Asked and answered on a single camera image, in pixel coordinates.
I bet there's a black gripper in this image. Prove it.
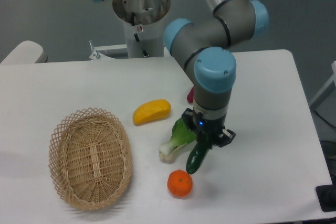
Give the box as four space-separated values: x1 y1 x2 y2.
182 108 236 148

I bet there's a dark green cucumber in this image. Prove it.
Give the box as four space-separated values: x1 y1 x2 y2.
186 133 212 174

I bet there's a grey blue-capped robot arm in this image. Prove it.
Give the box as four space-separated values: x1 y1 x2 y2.
94 0 269 150

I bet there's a green bok choy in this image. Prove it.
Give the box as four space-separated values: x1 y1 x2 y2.
158 118 196 163

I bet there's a purple sweet potato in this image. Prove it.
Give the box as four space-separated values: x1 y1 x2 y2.
186 87 194 103

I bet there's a yellow mango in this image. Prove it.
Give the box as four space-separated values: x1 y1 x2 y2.
133 99 171 125

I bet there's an orange tangerine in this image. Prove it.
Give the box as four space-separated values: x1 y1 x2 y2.
167 169 193 198

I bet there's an oval wicker basket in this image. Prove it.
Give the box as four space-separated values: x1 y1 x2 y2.
49 108 132 211

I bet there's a black device at table edge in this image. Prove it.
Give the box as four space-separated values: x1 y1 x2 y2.
316 184 335 212

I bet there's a white chair armrest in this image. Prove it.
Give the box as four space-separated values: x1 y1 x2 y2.
1 40 48 66

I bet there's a black cable on pedestal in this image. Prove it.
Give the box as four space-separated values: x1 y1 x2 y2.
130 11 150 58

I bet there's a white furniture frame right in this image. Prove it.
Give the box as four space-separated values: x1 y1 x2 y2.
308 61 335 111

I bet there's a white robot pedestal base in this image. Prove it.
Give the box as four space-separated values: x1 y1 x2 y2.
88 0 174 61

